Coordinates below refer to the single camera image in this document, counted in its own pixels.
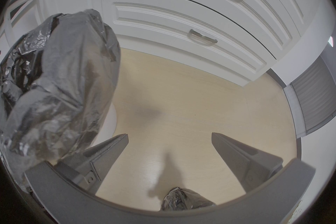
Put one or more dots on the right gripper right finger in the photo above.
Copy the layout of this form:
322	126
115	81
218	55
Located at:
244	165

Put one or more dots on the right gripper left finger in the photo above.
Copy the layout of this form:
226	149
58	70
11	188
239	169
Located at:
99	160

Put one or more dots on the black plastic bag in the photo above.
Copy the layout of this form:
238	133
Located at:
65	73

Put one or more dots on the white trash bin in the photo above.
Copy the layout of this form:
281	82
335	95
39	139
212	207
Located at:
111	120

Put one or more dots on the crumpled black plastic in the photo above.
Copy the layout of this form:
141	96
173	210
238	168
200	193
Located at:
183	200

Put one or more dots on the grey curtain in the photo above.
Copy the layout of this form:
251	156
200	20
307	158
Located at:
315	97

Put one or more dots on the white wardrobe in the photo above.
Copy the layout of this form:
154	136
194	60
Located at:
183	20

